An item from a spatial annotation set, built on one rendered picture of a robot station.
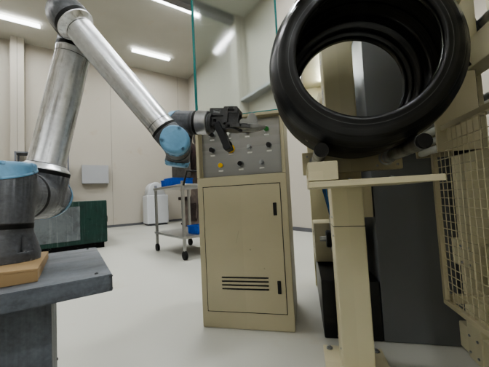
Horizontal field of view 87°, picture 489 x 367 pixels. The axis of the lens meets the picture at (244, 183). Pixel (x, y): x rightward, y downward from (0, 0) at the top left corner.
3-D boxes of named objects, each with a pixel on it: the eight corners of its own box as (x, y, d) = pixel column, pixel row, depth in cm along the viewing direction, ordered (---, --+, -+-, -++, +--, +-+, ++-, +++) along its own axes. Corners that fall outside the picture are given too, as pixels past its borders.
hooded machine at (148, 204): (164, 223, 932) (163, 183, 940) (169, 223, 880) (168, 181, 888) (142, 225, 891) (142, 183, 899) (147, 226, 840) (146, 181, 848)
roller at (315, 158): (310, 159, 114) (320, 156, 113) (311, 169, 113) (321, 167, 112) (313, 143, 80) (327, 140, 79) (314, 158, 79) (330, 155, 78)
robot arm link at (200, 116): (192, 131, 94) (202, 137, 104) (205, 131, 93) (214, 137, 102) (194, 107, 94) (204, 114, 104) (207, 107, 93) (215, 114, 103)
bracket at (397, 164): (303, 175, 116) (301, 154, 117) (401, 169, 108) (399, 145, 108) (303, 175, 113) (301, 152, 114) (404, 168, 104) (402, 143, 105)
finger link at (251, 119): (265, 111, 90) (239, 111, 92) (263, 128, 90) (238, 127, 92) (266, 113, 93) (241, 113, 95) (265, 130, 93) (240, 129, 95)
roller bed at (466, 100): (415, 159, 118) (410, 95, 119) (453, 156, 115) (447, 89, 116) (437, 151, 99) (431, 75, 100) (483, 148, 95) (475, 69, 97)
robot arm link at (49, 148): (-12, 217, 78) (47, -4, 88) (25, 215, 95) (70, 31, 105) (44, 223, 81) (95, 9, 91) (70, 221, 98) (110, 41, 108)
